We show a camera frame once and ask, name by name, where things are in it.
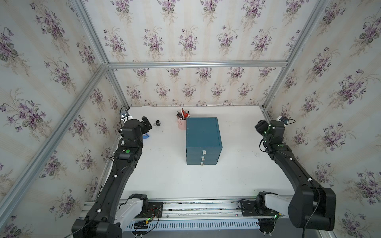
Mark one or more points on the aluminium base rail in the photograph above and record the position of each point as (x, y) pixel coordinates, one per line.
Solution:
(223, 208)

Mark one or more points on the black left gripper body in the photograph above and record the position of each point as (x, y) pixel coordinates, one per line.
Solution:
(144, 129)

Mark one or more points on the red pen in cup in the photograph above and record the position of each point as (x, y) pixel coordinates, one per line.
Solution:
(185, 114)

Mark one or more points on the teal bottom drawer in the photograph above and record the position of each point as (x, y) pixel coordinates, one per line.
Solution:
(202, 160)

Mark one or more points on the teal drawer cabinet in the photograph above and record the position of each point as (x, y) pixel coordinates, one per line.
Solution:
(203, 132)

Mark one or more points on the white slotted cable duct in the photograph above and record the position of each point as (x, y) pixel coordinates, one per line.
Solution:
(207, 225)

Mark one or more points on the teal top drawer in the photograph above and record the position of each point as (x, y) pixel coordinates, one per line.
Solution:
(201, 151)

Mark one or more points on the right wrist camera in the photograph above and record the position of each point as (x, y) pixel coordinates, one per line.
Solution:
(283, 119)

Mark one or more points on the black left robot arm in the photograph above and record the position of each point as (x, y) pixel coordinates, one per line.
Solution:
(103, 220)

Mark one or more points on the small black binder clip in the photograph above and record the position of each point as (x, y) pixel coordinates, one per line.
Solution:
(157, 123)

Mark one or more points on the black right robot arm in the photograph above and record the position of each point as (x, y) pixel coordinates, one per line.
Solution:
(312, 206)

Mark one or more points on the pink pen cup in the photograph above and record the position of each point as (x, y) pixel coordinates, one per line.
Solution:
(182, 124)

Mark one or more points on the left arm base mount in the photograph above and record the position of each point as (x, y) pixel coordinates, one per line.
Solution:
(138, 213)

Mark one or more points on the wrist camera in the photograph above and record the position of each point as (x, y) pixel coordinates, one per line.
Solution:
(125, 116)
(283, 119)

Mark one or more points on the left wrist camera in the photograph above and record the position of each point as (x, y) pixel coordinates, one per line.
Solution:
(125, 116)

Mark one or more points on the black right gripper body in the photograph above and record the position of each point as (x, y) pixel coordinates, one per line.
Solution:
(262, 127)

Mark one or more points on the teal drawer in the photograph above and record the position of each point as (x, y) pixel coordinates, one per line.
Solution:
(201, 151)
(202, 160)

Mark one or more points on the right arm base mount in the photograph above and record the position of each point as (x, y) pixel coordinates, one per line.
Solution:
(266, 204)

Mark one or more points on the aluminium frame back bar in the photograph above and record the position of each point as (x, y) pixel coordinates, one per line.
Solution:
(195, 64)

